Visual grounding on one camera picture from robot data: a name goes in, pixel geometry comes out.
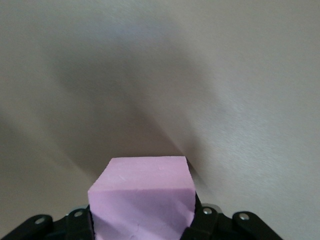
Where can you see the pink foam cube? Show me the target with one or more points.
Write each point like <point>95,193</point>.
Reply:
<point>142,190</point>

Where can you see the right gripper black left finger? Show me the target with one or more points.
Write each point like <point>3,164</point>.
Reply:
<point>75,225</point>

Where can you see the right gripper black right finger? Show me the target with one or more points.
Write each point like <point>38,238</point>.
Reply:
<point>215,225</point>

